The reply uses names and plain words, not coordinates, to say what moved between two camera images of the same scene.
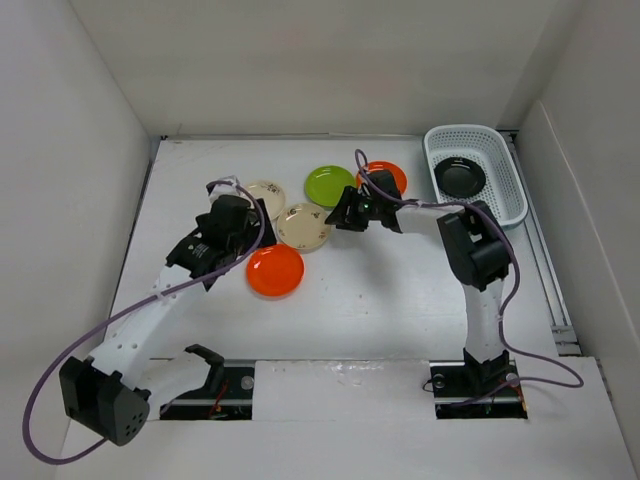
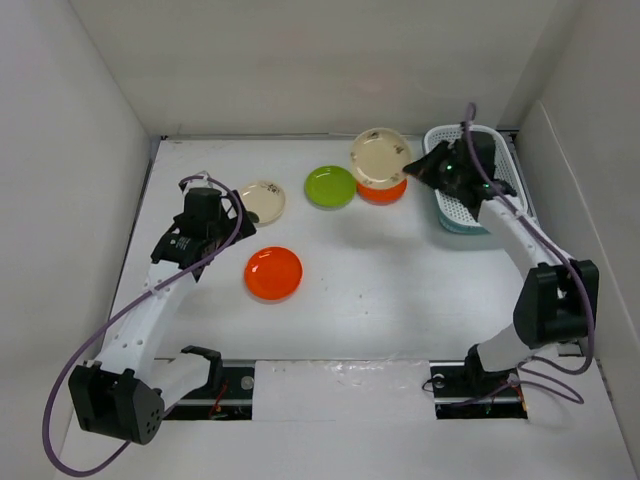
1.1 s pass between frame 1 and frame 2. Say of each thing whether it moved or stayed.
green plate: stayed
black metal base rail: stayed
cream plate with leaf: stayed
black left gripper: moved
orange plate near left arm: stayed
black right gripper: moved
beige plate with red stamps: moved
